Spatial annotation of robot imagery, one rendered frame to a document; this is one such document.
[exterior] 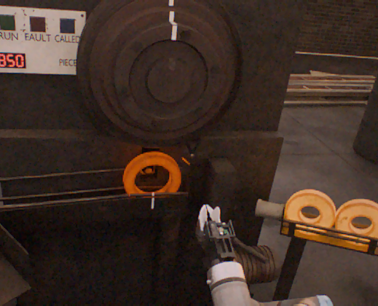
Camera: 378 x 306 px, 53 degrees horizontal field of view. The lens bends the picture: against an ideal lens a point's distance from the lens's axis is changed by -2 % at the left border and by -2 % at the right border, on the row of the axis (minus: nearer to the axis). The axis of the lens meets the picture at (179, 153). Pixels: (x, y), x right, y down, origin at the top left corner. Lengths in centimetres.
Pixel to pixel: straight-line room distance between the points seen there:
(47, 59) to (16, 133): 25
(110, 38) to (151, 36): 11
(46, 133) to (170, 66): 48
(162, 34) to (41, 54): 39
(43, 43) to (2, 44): 11
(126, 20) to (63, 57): 26
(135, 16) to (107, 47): 11
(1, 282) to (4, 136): 42
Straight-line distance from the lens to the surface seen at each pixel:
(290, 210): 131
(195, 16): 103
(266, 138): 138
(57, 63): 119
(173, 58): 97
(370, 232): 134
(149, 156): 119
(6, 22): 118
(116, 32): 101
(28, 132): 127
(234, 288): 94
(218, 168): 126
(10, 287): 111
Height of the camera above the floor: 139
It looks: 27 degrees down
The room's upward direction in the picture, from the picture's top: 7 degrees clockwise
